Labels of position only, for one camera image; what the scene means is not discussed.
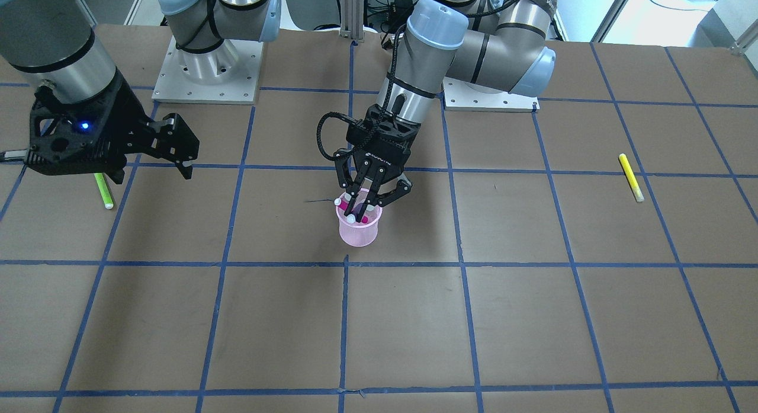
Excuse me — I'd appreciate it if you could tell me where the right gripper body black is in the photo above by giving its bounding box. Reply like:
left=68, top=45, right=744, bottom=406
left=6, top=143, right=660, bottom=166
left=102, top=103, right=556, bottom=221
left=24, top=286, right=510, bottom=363
left=24, top=70, right=152, bottom=184

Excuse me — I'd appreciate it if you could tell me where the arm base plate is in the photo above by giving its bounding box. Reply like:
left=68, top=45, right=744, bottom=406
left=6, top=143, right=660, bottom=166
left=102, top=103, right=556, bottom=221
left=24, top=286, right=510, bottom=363
left=443, top=78, right=541, bottom=113
left=152, top=39, right=264, bottom=105

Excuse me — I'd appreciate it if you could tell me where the pink mesh cup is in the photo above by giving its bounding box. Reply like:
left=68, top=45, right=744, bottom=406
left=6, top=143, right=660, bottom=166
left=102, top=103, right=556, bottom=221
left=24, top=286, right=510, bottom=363
left=335, top=188, right=383, bottom=246

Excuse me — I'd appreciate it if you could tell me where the aluminium frame post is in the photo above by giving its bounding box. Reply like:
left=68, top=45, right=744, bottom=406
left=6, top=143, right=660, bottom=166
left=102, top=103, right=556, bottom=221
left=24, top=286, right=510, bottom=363
left=338, top=0, right=366, bottom=43

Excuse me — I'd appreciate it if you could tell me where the pink pen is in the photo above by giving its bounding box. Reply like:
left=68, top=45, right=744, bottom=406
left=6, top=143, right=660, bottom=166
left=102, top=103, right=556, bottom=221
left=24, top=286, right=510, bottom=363
left=334, top=197, right=370, bottom=224

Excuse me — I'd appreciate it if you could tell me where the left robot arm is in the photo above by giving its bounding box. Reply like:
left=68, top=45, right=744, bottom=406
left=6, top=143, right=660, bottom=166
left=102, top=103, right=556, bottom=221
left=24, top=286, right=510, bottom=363
left=316, top=0, right=558, bottom=224

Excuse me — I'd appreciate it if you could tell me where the yellow pen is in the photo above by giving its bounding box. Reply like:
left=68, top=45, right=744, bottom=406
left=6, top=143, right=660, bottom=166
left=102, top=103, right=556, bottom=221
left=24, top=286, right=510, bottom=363
left=618, top=153, right=645, bottom=203

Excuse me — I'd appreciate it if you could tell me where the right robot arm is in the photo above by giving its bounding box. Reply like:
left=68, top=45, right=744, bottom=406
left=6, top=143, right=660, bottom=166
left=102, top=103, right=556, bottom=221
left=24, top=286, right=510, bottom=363
left=2, top=0, right=282, bottom=184

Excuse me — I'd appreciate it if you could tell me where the green pen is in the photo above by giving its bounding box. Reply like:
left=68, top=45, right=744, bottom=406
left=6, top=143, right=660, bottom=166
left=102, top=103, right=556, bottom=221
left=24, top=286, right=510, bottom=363
left=94, top=173, right=115, bottom=210

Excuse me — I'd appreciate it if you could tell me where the purple pen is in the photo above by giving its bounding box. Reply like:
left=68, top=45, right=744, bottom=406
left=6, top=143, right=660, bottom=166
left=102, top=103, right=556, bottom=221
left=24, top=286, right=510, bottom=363
left=346, top=189, right=369, bottom=225

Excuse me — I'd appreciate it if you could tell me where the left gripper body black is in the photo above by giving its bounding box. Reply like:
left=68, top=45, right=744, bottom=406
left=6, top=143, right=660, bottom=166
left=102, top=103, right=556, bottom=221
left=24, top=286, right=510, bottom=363
left=346, top=105, right=420, bottom=179

